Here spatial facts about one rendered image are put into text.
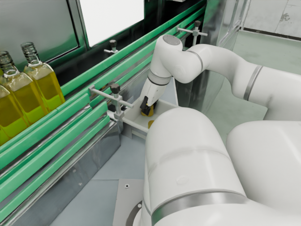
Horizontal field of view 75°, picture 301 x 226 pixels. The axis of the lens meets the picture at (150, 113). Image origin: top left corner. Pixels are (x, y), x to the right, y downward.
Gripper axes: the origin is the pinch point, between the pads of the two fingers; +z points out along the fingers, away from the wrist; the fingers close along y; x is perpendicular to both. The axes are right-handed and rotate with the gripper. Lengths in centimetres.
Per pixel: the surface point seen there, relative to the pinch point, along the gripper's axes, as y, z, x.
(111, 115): 14.7, -2.7, -5.9
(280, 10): -347, 37, 23
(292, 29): -348, 54, 56
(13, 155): 42.2, -7.1, -12.3
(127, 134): 10.6, 8.0, -0.8
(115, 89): 14.4, -15.4, -5.7
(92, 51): -6.6, -1.1, -36.1
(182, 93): -70, 47, -5
